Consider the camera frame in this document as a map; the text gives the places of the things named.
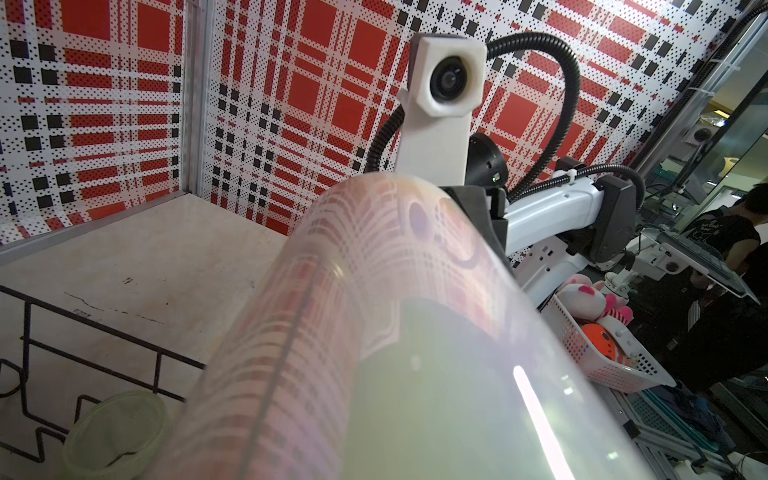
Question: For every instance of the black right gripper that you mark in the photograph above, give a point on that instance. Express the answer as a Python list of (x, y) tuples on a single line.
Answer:
[(485, 208)]

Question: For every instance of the person in black shirt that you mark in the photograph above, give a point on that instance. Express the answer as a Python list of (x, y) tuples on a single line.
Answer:
[(661, 307)]

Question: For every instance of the white perforated plastic basket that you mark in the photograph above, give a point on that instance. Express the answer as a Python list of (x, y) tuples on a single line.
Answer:
[(600, 358)]

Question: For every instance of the pale green frosted glass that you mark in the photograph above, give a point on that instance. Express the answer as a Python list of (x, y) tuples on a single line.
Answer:
[(118, 438)]

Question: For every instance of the black wire dish rack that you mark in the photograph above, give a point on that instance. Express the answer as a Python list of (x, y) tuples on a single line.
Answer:
[(68, 362)]

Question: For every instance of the pink white plush toy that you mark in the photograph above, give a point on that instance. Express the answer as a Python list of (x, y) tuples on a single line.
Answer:
[(589, 301)]

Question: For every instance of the grey laptop on stand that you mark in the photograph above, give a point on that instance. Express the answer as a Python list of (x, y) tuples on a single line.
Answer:
[(676, 253)]

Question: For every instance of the orange round toy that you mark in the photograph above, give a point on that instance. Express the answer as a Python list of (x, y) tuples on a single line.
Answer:
[(601, 339)]

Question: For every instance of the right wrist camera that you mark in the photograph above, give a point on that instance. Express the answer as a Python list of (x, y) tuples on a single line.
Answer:
[(446, 74)]

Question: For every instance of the lavender ceramic mug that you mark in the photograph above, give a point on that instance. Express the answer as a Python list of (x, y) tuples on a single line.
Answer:
[(388, 341)]

